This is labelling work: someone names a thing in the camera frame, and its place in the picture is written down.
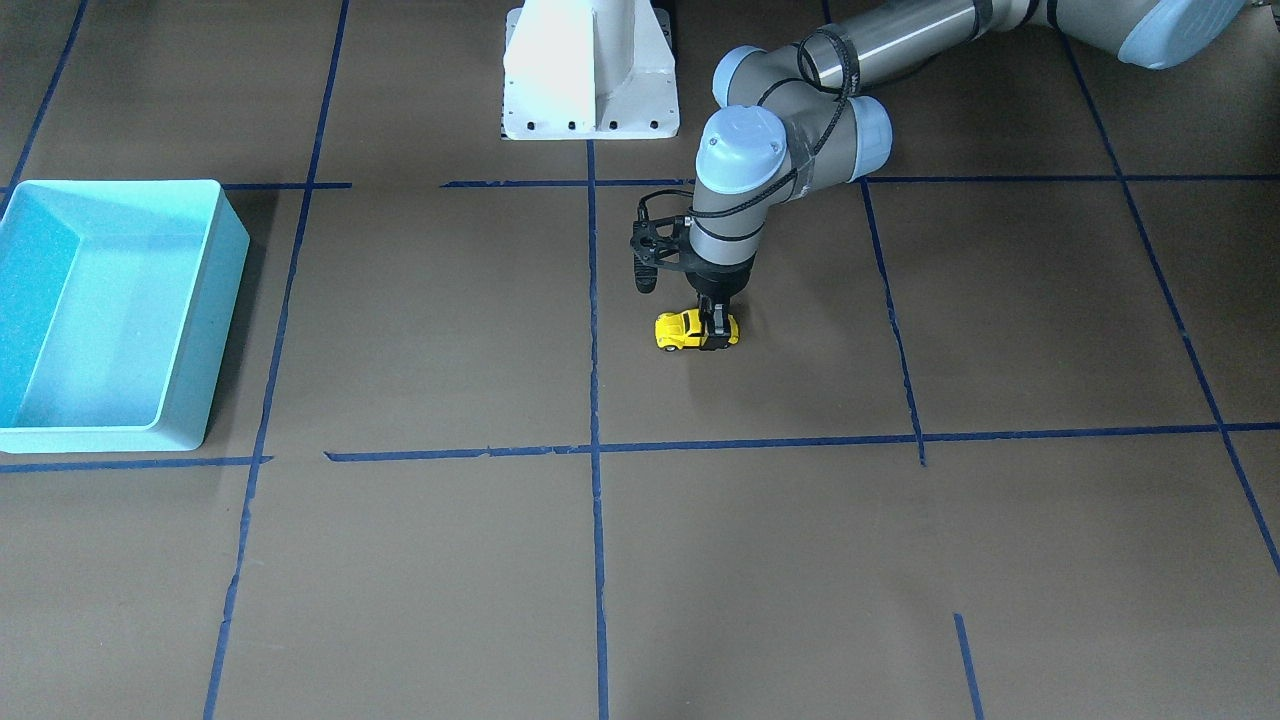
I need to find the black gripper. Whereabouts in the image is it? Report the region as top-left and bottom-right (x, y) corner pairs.
(630, 213), (756, 351)

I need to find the yellow beetle toy car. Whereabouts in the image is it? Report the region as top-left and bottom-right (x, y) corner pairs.
(654, 307), (740, 352)

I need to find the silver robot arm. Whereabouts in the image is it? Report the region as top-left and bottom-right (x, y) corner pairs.
(630, 1), (1242, 352)

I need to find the light blue plastic bin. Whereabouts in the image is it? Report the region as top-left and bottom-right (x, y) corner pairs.
(1, 179), (250, 454)

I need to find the white pedestal column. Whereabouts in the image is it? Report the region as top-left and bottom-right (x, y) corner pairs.
(500, 1), (681, 141)

